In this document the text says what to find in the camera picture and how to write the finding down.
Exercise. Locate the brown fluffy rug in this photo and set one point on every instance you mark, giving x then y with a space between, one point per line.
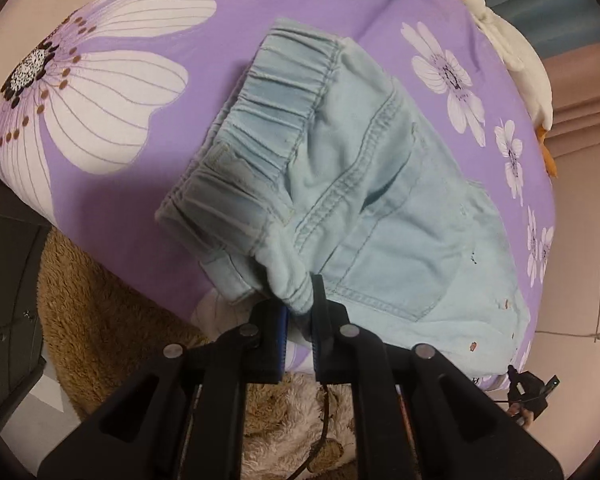
95 320

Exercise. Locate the beige curtain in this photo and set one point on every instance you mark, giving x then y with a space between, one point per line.
585 90

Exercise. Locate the purple floral bedsheet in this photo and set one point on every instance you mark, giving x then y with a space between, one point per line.
130 220

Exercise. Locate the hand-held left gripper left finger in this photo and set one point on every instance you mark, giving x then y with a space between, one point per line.
281 345

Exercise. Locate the dark cabinet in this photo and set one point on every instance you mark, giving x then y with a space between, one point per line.
5 310

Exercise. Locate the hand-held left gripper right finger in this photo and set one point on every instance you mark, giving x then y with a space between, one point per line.
318 355

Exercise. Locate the light blue denim shorts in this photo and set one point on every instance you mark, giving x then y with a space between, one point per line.
380 200

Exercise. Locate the white goose plush toy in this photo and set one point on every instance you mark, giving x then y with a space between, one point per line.
520 70

